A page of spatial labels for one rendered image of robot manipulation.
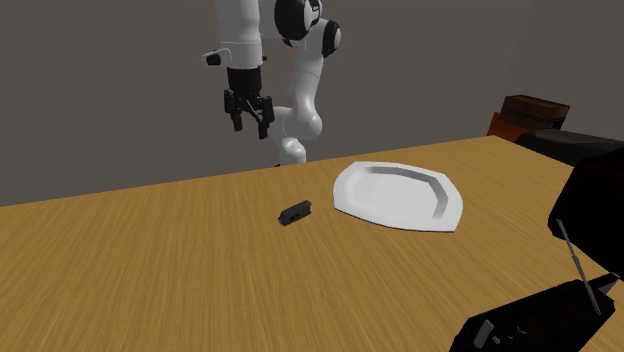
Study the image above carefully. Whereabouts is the large black box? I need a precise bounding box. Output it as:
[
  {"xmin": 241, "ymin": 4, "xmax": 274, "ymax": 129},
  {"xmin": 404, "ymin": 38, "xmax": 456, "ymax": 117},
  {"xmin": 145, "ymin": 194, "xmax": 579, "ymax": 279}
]
[{"xmin": 546, "ymin": 146, "xmax": 624, "ymax": 280}]

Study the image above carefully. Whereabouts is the orange box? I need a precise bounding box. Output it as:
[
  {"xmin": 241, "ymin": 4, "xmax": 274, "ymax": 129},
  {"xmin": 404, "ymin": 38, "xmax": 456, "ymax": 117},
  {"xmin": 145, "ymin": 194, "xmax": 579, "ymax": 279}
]
[{"xmin": 486, "ymin": 111, "xmax": 530, "ymax": 144}]

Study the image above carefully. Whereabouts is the thin grey rod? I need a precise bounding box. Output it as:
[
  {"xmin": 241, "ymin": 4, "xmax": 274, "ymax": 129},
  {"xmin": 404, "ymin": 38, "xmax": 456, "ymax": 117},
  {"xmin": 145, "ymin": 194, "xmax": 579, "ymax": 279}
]
[{"xmin": 556, "ymin": 218, "xmax": 603, "ymax": 316}]

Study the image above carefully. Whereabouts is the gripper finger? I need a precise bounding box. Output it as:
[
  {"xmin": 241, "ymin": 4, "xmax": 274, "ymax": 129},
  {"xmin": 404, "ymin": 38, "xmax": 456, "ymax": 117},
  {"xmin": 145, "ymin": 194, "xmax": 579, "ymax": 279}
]
[
  {"xmin": 245, "ymin": 95, "xmax": 276, "ymax": 141},
  {"xmin": 223, "ymin": 89, "xmax": 245, "ymax": 133}
]

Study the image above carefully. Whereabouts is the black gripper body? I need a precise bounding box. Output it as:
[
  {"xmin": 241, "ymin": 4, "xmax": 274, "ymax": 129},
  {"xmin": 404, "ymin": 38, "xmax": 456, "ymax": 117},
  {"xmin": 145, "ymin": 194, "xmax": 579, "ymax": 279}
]
[{"xmin": 225, "ymin": 65, "xmax": 265, "ymax": 102}]

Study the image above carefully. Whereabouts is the brown wooden chest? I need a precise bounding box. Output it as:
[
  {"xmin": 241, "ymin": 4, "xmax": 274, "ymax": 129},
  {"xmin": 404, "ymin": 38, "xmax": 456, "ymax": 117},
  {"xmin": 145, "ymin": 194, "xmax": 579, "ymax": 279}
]
[{"xmin": 498, "ymin": 94, "xmax": 572, "ymax": 131}]

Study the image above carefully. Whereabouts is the white plate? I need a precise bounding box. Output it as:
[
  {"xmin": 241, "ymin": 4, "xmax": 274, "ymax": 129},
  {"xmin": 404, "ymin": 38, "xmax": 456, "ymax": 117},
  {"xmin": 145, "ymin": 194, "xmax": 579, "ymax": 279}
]
[{"xmin": 332, "ymin": 160, "xmax": 464, "ymax": 234}]

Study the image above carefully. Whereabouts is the small black block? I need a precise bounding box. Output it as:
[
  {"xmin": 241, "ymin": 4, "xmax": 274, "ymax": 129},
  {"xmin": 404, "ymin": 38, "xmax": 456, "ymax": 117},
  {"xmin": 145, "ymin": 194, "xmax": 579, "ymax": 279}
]
[{"xmin": 277, "ymin": 199, "xmax": 314, "ymax": 228}]

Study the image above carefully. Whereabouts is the flat black case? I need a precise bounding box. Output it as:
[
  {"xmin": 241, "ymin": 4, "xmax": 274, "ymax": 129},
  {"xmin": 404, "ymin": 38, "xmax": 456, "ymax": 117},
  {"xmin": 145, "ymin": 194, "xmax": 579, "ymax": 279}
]
[{"xmin": 448, "ymin": 272, "xmax": 618, "ymax": 352}]

